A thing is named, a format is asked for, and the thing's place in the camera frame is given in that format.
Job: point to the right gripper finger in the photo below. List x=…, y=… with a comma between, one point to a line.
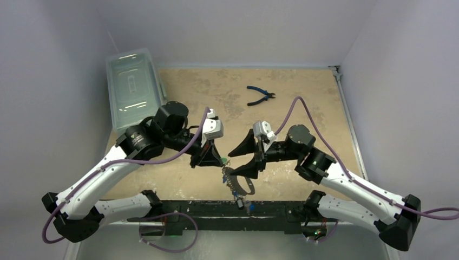
x=249, y=170
x=247, y=146

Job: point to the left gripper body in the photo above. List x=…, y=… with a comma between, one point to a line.
x=178, y=141

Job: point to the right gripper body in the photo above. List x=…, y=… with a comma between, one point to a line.
x=259, y=155

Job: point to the metal keyring plate with keys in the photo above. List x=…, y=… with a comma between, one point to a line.
x=238, y=192

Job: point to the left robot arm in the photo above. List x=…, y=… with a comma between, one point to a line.
x=79, y=211

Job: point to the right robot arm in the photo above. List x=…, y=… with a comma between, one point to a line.
x=391, y=216

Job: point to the translucent plastic storage box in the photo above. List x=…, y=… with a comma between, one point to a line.
x=135, y=88

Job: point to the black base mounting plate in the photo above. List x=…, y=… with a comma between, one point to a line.
x=290, y=217

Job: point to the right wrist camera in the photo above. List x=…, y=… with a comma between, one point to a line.
x=263, y=132

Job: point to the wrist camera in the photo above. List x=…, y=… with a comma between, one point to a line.
x=263, y=132
x=213, y=127

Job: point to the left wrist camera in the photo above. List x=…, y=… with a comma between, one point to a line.
x=213, y=127

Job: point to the right side aluminium rail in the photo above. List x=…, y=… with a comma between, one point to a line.
x=338, y=76

